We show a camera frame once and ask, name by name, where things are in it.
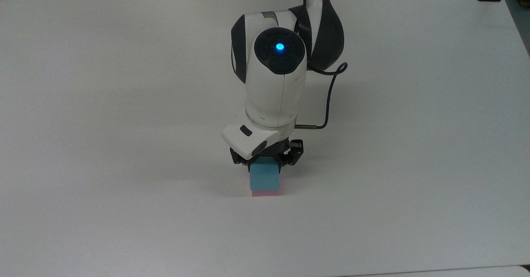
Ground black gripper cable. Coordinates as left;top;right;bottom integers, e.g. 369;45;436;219
296;62;348;130

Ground blue cube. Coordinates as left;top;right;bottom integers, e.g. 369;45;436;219
249;156;281;192

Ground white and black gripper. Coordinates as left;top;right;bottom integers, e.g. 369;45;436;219
222;113;305;166

